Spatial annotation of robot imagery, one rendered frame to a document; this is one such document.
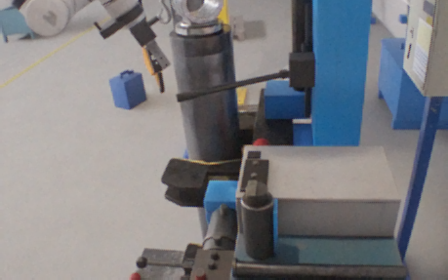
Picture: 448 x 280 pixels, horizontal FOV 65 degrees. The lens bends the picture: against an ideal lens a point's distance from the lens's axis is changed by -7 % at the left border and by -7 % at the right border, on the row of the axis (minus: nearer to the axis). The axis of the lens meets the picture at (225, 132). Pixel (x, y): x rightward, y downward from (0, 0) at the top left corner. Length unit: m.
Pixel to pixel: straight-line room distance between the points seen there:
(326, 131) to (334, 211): 0.42
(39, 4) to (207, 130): 0.75
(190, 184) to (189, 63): 0.41
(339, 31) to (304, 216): 0.55
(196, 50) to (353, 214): 0.68
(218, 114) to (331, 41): 0.45
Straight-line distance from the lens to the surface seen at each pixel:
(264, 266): 0.90
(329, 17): 1.17
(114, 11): 0.98
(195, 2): 2.61
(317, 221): 0.99
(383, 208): 0.98
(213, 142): 1.37
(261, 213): 0.85
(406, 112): 3.58
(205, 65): 1.24
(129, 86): 4.27
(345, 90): 1.25
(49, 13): 0.83
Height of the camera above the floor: 1.80
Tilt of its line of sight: 30 degrees down
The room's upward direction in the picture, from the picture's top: 6 degrees counter-clockwise
